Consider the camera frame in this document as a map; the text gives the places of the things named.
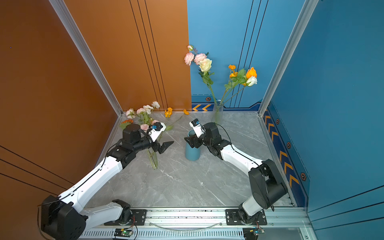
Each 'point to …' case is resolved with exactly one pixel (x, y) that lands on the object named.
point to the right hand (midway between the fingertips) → (189, 134)
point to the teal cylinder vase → (192, 154)
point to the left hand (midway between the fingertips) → (167, 133)
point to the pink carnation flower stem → (153, 157)
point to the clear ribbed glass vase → (218, 113)
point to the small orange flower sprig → (229, 85)
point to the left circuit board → (123, 232)
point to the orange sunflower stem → (123, 124)
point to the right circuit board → (251, 233)
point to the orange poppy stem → (168, 113)
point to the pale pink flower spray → (143, 114)
